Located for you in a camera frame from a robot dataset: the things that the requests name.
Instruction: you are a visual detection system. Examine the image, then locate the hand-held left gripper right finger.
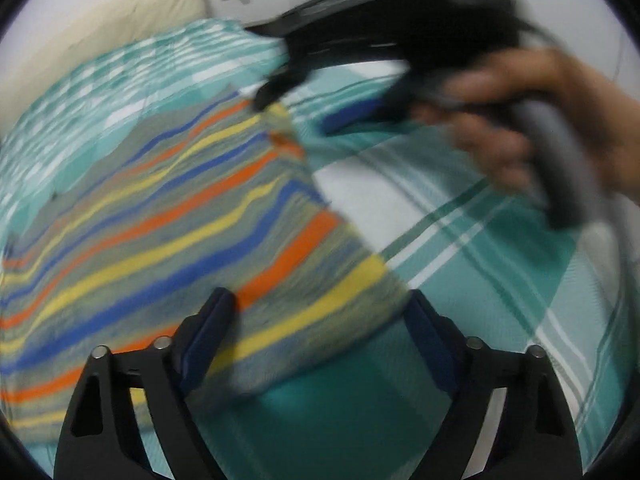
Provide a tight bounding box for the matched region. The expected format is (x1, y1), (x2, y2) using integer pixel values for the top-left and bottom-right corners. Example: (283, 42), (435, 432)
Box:
(402, 290), (584, 480)

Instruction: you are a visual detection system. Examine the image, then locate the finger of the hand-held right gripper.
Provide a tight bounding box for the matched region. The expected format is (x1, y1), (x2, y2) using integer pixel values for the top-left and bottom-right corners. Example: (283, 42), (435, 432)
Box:
(320, 79), (417, 137)
(253, 44), (322, 112)

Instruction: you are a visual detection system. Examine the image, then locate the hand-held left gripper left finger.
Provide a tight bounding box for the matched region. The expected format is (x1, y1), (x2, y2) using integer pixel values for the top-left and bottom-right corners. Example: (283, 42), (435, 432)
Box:
(52, 287), (238, 480)

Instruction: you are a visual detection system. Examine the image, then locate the striped knit sweater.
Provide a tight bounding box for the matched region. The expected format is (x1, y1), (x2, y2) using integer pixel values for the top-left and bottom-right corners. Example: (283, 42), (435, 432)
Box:
(0, 85), (412, 445)

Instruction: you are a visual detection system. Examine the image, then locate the person's right hand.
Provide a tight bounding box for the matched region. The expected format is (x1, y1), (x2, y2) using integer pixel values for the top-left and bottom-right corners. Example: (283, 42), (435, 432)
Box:
(414, 49), (640, 197)

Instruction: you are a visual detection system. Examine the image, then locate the teal plaid bed sheet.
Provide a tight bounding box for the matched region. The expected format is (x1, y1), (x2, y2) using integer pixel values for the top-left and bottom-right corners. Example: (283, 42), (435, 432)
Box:
(0, 17), (637, 480)

